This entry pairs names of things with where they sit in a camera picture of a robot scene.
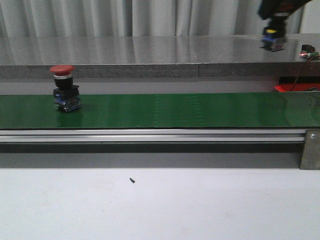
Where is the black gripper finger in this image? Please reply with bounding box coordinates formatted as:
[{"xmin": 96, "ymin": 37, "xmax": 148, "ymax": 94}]
[
  {"xmin": 285, "ymin": 0, "xmax": 311, "ymax": 15},
  {"xmin": 258, "ymin": 0, "xmax": 278, "ymax": 20}
]

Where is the red mushroom push button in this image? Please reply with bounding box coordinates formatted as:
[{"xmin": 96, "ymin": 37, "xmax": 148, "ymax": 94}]
[
  {"xmin": 261, "ymin": 12, "xmax": 289, "ymax": 52},
  {"xmin": 49, "ymin": 65, "xmax": 81, "ymax": 113}
]

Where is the small green circuit board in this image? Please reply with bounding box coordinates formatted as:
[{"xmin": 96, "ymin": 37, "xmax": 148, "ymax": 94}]
[{"xmin": 299, "ymin": 44, "xmax": 320, "ymax": 59}]

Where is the grey stone counter shelf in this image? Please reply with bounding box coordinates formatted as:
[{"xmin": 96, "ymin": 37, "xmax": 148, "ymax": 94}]
[{"xmin": 0, "ymin": 34, "xmax": 320, "ymax": 80}]

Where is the red plastic tray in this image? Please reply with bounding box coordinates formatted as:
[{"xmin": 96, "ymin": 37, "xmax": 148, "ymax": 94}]
[{"xmin": 274, "ymin": 83, "xmax": 320, "ymax": 93}]

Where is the green conveyor belt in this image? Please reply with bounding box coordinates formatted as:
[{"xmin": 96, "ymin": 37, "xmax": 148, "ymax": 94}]
[{"xmin": 0, "ymin": 92, "xmax": 320, "ymax": 129}]

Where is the grey pleated curtain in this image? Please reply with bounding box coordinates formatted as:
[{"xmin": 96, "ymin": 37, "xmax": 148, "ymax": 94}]
[{"xmin": 0, "ymin": 0, "xmax": 320, "ymax": 38}]

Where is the red black wire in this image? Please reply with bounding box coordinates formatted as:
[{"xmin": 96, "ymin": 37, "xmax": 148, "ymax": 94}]
[{"xmin": 289, "ymin": 56, "xmax": 313, "ymax": 92}]

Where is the steel conveyor support bracket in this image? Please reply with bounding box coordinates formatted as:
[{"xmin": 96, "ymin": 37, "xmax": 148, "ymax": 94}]
[{"xmin": 300, "ymin": 129, "xmax": 320, "ymax": 170}]

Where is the aluminium conveyor side rail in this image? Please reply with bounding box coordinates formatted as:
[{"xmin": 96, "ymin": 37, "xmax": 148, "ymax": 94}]
[{"xmin": 0, "ymin": 128, "xmax": 306, "ymax": 143}]

